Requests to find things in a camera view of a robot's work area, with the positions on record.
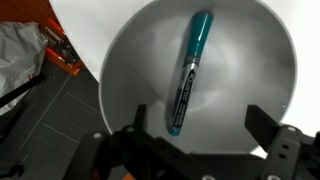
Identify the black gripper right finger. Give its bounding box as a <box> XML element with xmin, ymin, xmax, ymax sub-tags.
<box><xmin>244</xmin><ymin>104</ymin><xmax>284</xmax><ymax>153</ymax></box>

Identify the teal whiteboard marker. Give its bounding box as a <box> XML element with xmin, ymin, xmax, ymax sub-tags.
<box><xmin>167</xmin><ymin>11</ymin><xmax>215</xmax><ymax>137</ymax></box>

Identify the orange tool box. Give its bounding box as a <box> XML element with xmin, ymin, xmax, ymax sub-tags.
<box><xmin>40</xmin><ymin>17</ymin><xmax>84</xmax><ymax>78</ymax></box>

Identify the thin black rod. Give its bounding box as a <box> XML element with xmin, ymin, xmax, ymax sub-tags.
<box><xmin>0</xmin><ymin>73</ymin><xmax>47</xmax><ymax>109</ymax></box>

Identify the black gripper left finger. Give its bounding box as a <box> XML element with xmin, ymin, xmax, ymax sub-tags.
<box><xmin>133</xmin><ymin>104</ymin><xmax>148</xmax><ymax>133</ymax></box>

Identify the grey crumpled plastic bag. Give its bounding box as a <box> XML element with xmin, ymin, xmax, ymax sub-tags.
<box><xmin>0</xmin><ymin>21</ymin><xmax>48</xmax><ymax>116</ymax></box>

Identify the white round bowl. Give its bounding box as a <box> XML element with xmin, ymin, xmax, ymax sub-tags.
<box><xmin>98</xmin><ymin>0</ymin><xmax>298</xmax><ymax>156</ymax></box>

